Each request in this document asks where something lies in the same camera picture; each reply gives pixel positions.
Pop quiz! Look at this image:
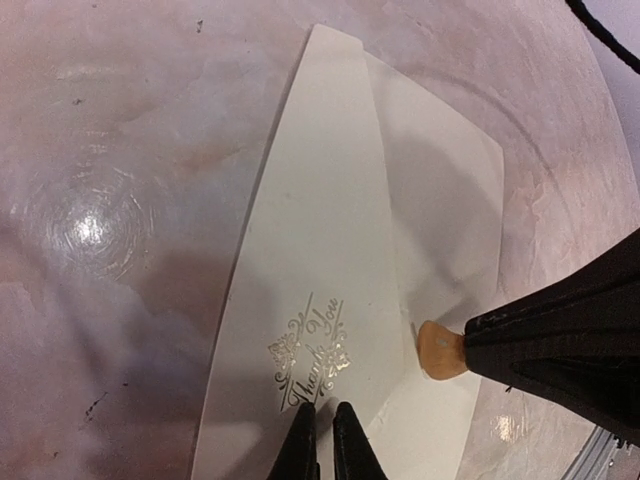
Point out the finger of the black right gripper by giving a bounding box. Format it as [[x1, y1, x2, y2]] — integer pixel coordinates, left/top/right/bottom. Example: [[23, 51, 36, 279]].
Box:
[[467, 349, 639, 446], [464, 239, 639, 373]]

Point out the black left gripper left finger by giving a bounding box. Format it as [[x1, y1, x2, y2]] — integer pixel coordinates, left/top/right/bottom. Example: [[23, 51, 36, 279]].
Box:
[[267, 402, 320, 480]]

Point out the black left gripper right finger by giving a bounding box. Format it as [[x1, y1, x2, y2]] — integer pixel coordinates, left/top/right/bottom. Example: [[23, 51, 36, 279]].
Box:
[[333, 402, 388, 480]]

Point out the round brown seal sticker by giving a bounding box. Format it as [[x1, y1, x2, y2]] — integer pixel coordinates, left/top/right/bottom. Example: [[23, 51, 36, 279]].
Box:
[[417, 321, 468, 381]]

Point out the cream paper envelope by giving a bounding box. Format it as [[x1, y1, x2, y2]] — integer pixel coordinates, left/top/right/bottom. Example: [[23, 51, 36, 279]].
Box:
[[192, 24, 504, 479]]

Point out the front aluminium rail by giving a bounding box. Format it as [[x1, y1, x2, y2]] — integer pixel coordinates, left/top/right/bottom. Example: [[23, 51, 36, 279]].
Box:
[[561, 427, 640, 480]]

